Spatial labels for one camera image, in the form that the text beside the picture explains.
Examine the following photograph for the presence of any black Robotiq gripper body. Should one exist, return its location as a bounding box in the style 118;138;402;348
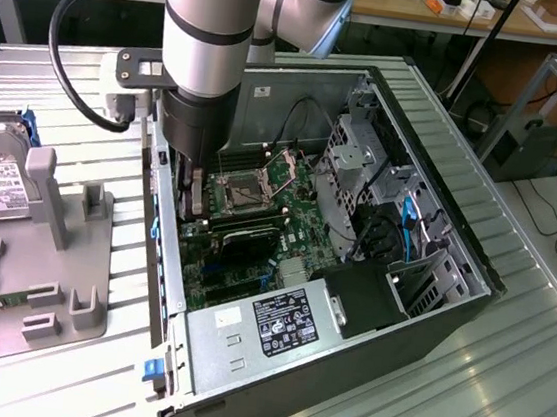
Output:
153;79;241;172

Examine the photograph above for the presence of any green Nvidia graphics card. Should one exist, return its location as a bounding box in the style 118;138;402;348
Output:
174;204;282;272

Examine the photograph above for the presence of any thin metal locking lever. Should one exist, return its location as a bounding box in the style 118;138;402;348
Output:
213;153;231;184

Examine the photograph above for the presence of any CPU socket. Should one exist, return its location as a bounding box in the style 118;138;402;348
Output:
207;165;277;219

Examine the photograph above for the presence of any black RAM slot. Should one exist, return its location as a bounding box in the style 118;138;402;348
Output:
218;140;272;163
215;149;272;174

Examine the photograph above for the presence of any metal socket cover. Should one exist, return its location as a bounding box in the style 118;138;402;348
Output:
256;145;307;205

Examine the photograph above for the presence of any black expansion slot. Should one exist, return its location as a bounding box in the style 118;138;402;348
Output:
201;267;248;292
203;278;264;309

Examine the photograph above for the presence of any green Dell motherboard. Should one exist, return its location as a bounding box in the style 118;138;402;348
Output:
154;135;361;327

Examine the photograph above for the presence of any small silver heat sink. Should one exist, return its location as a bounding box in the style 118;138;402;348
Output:
274;261;311;289

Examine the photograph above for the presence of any perforated metal disk bay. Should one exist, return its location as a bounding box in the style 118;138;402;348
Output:
310;110;420;269

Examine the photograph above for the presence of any grey power supply unit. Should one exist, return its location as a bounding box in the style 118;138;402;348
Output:
175;263;353;412

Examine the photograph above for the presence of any blue case latch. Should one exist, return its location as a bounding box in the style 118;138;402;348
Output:
139;356;165;385

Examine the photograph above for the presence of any grey plastic parts rack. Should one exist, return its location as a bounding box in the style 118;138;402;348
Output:
0;139;128;379

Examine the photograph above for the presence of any black plastic air shroud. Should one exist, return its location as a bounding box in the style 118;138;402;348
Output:
302;255;417;348

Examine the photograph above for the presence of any wooden workbench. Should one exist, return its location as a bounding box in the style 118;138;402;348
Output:
0;0;557;105

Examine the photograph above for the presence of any black open PC case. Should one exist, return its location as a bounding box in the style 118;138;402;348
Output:
111;40;531;417

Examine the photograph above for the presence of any white flat box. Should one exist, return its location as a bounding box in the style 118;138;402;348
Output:
434;0;497;21

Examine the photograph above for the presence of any black stand pole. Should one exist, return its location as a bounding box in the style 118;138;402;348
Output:
444;0;523;108

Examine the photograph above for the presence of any dark grey floor box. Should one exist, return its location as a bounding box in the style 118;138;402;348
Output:
482;111;557;189

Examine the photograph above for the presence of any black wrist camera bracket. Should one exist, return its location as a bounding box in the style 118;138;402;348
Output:
112;42;183;96

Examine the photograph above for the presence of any thin black looped wire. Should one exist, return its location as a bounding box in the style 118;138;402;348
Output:
273;94;338;153

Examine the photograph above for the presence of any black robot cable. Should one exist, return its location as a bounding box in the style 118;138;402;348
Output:
37;0;163;138

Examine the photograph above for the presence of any black power wire bundle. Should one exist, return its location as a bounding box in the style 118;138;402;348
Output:
345;199;409;272

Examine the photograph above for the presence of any blue SATA wire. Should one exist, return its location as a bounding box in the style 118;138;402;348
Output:
394;194;420;265

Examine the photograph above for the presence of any black coiled floor cable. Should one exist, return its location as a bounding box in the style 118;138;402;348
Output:
462;98;499;139

